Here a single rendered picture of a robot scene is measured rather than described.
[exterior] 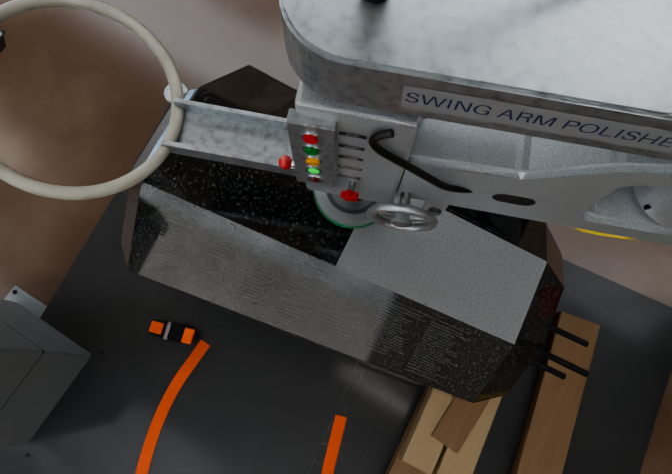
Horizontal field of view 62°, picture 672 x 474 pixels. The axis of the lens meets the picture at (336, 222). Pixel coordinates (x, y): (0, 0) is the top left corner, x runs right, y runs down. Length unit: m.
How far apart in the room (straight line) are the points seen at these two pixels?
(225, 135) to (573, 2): 0.85
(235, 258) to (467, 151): 0.84
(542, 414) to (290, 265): 1.24
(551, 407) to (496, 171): 1.49
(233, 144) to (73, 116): 1.54
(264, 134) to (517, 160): 0.62
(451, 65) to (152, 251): 1.24
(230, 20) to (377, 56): 2.16
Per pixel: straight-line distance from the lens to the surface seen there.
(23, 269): 2.70
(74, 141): 2.78
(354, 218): 1.51
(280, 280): 1.62
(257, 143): 1.38
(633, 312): 2.64
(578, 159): 1.02
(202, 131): 1.41
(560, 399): 2.41
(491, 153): 1.05
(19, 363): 2.08
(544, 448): 2.40
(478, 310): 1.56
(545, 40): 0.81
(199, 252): 1.69
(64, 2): 1.52
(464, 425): 2.18
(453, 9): 0.80
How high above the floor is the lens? 2.33
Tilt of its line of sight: 75 degrees down
